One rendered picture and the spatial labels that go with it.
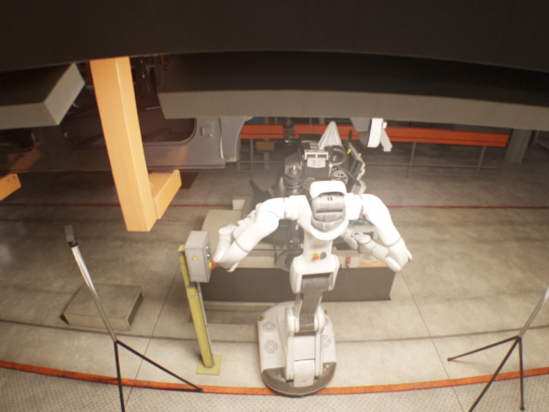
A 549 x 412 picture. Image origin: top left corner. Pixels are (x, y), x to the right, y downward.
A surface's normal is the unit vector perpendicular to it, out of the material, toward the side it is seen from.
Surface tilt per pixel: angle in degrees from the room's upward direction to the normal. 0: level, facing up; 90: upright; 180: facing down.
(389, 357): 0
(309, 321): 59
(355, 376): 0
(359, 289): 90
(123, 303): 0
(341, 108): 117
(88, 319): 90
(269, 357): 38
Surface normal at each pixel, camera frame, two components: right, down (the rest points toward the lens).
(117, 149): -0.01, 0.49
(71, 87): 1.00, 0.00
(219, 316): 0.00, -0.87
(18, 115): -0.01, 0.83
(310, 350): 0.10, 0.11
